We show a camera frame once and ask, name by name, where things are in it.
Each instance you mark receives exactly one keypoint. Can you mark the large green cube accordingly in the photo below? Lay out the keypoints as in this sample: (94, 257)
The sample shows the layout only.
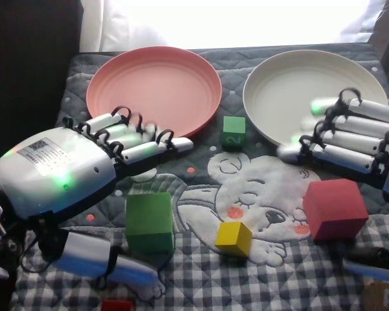
(149, 220)

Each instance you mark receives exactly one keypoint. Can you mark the small green number cube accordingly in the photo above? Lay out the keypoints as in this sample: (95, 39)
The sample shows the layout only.
(233, 131)

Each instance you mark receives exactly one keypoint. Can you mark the white cloth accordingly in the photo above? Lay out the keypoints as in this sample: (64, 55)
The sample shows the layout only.
(214, 22)

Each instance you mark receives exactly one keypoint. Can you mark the wooden letter block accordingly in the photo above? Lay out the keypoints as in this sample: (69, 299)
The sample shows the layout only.
(382, 296)

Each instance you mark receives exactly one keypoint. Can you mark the small yellow cube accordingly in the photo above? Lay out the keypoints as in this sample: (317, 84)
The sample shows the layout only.
(233, 238)

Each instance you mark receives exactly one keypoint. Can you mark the small red cube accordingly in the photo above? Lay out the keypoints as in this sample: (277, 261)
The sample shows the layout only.
(116, 306)

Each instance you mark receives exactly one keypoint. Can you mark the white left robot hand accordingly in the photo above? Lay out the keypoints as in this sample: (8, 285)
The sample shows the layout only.
(52, 175)

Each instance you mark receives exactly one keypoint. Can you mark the white plate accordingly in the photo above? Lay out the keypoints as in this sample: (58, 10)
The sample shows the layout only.
(295, 90)

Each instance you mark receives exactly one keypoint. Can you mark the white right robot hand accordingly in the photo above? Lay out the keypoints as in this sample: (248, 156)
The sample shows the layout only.
(353, 142)

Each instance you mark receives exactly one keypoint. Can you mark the pink plate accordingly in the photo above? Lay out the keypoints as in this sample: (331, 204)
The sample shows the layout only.
(155, 87)

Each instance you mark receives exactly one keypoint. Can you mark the large red cube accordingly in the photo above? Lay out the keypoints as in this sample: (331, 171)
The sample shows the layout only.
(334, 210)

